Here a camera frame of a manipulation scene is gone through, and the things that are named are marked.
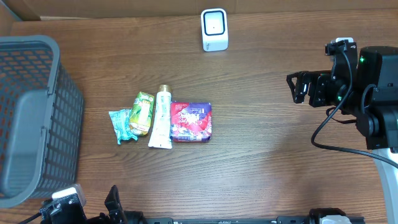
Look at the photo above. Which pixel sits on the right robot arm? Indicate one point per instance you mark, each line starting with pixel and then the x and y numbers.
pixel 363 84

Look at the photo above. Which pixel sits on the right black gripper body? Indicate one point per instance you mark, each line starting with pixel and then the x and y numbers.
pixel 313 90

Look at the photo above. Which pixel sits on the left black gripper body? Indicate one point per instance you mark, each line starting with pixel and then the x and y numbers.
pixel 111 207

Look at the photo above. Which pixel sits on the white tube gold cap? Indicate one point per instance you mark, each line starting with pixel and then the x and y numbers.
pixel 160 136

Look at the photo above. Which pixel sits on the white barcode scanner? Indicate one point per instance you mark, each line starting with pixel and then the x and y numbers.
pixel 214 30

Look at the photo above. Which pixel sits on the teal wet wipes pack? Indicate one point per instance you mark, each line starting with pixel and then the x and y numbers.
pixel 120 121

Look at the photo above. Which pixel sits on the green yellow snack pouch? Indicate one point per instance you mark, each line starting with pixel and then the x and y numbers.
pixel 141 114

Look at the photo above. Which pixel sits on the grey plastic mesh basket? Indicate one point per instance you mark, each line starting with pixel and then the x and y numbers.
pixel 41 120

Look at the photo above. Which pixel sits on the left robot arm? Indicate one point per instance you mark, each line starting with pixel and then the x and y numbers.
pixel 130 217

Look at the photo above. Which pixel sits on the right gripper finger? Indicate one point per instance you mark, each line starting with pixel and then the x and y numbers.
pixel 305 76
pixel 300 90

